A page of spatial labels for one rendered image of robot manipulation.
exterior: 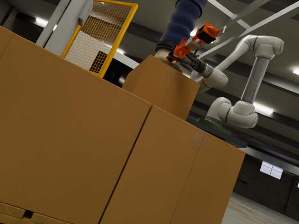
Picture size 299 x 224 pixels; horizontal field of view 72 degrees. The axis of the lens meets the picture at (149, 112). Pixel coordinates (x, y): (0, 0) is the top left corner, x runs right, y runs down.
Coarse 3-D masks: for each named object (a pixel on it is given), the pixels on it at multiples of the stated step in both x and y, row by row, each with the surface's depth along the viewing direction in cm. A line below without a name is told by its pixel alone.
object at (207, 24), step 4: (208, 24) 101; (200, 28) 107; (204, 28) 101; (216, 28) 103; (196, 32) 108; (200, 32) 104; (204, 32) 102; (208, 32) 101; (216, 32) 103; (196, 36) 108; (200, 36) 106; (204, 36) 105; (208, 36) 104; (212, 36) 102; (204, 40) 108; (208, 40) 107
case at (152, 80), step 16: (144, 64) 129; (160, 64) 129; (128, 80) 161; (144, 80) 125; (160, 80) 128; (176, 80) 132; (192, 80) 136; (144, 96) 125; (160, 96) 128; (176, 96) 132; (192, 96) 136; (176, 112) 132
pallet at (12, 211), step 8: (0, 208) 50; (8, 208) 51; (16, 208) 52; (0, 216) 50; (8, 216) 51; (16, 216) 51; (24, 216) 53; (32, 216) 53; (40, 216) 53; (48, 216) 54
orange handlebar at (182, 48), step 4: (208, 28) 101; (212, 28) 100; (212, 32) 102; (200, 40) 113; (184, 44) 124; (180, 48) 128; (184, 48) 126; (188, 48) 126; (184, 52) 131; (188, 52) 128; (168, 56) 147; (172, 60) 150
